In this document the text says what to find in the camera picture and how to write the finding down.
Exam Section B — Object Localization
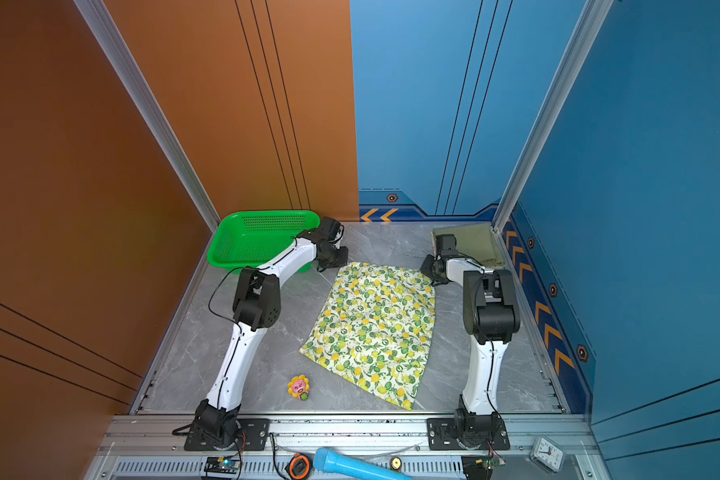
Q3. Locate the olive green skirt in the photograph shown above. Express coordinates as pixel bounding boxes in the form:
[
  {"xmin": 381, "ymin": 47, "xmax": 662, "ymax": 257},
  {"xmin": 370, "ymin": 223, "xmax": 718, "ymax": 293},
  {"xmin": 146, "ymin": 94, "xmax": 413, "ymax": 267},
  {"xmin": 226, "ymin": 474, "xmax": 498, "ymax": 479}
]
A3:
[{"xmin": 432, "ymin": 222, "xmax": 506, "ymax": 268}]

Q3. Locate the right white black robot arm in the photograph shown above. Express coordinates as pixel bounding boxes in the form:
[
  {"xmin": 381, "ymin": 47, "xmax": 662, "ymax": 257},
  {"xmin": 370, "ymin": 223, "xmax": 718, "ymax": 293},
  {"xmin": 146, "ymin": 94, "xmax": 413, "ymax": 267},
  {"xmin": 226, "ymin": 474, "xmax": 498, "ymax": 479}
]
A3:
[{"xmin": 420, "ymin": 234, "xmax": 521, "ymax": 451}]

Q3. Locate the left green circuit board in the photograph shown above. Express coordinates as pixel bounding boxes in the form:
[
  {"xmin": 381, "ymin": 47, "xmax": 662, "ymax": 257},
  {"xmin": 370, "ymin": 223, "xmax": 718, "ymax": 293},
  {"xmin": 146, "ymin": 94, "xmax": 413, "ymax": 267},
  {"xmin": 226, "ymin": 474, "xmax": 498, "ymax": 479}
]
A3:
[{"xmin": 203, "ymin": 456, "xmax": 242, "ymax": 480}]

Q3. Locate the green circuit board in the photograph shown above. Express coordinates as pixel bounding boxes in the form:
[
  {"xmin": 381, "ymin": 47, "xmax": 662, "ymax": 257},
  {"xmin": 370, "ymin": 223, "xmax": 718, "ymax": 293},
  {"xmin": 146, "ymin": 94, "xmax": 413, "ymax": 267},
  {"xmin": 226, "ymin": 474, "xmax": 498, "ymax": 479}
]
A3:
[
  {"xmin": 203, "ymin": 456, "xmax": 242, "ymax": 480},
  {"xmin": 476, "ymin": 453, "xmax": 506, "ymax": 471}
]

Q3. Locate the yellow green patterned skirt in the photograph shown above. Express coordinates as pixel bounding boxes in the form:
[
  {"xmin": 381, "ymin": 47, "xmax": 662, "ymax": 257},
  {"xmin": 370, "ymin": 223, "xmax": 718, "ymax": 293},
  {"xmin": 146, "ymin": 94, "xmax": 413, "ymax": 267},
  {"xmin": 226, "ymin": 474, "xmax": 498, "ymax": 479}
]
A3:
[{"xmin": 299, "ymin": 262, "xmax": 436, "ymax": 411}]

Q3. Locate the green plastic basket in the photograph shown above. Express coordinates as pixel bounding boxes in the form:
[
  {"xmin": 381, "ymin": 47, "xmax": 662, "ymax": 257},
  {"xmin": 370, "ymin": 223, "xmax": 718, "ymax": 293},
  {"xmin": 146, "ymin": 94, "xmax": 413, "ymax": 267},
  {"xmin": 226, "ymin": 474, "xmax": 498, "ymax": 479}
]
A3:
[{"xmin": 207, "ymin": 210, "xmax": 320, "ymax": 270}]

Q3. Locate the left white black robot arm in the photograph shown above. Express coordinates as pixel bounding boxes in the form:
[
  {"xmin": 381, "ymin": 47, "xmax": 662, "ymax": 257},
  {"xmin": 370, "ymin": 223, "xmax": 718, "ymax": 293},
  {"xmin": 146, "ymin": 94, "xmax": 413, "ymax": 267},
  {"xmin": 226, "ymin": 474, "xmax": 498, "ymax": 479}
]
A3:
[{"xmin": 173, "ymin": 210, "xmax": 349, "ymax": 451}]

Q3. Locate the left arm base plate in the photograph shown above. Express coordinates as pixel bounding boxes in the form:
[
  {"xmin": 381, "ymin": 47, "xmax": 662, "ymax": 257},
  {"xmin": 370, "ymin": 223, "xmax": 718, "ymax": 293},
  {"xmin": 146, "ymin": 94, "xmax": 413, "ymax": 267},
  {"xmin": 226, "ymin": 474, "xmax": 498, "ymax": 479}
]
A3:
[{"xmin": 184, "ymin": 418, "xmax": 270, "ymax": 452}]

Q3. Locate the yellow flower toy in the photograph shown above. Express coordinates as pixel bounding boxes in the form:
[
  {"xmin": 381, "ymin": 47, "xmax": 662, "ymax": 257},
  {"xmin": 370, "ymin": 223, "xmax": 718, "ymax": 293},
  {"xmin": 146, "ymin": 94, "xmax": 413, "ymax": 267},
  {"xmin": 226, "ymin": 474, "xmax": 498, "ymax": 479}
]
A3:
[{"xmin": 287, "ymin": 375, "xmax": 310, "ymax": 401}]

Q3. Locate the orange black tape measure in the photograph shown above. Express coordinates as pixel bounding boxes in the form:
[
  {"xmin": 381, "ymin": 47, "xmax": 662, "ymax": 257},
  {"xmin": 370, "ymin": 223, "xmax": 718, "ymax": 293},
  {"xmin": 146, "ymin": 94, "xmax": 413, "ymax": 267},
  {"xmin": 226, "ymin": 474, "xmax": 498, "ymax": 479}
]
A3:
[{"xmin": 286, "ymin": 453, "xmax": 312, "ymax": 480}]

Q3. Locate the right green circuit board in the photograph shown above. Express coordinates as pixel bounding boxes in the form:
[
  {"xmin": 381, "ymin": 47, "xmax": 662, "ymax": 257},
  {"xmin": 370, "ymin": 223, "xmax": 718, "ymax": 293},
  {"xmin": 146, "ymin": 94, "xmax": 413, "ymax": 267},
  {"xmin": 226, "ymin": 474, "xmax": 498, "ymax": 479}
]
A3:
[{"xmin": 476, "ymin": 453, "xmax": 506, "ymax": 471}]

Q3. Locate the blue cylindrical flashlight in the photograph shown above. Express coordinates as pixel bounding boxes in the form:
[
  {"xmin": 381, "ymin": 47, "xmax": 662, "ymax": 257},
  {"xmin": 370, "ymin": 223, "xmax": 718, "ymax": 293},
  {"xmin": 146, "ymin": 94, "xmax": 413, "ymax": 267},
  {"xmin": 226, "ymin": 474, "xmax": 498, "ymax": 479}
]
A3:
[{"xmin": 313, "ymin": 448, "xmax": 410, "ymax": 480}]

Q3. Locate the small white alarm clock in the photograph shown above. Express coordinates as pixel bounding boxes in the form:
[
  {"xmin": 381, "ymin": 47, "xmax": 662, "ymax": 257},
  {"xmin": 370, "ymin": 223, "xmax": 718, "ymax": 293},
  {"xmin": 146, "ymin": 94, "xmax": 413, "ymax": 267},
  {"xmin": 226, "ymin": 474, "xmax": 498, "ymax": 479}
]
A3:
[{"xmin": 529, "ymin": 437, "xmax": 566, "ymax": 473}]

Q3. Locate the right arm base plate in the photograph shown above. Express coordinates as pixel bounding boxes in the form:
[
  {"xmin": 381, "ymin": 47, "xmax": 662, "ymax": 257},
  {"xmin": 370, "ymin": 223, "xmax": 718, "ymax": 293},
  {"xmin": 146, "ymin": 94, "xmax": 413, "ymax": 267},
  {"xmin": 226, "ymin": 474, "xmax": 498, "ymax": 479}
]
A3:
[{"xmin": 426, "ymin": 416, "xmax": 511, "ymax": 451}]

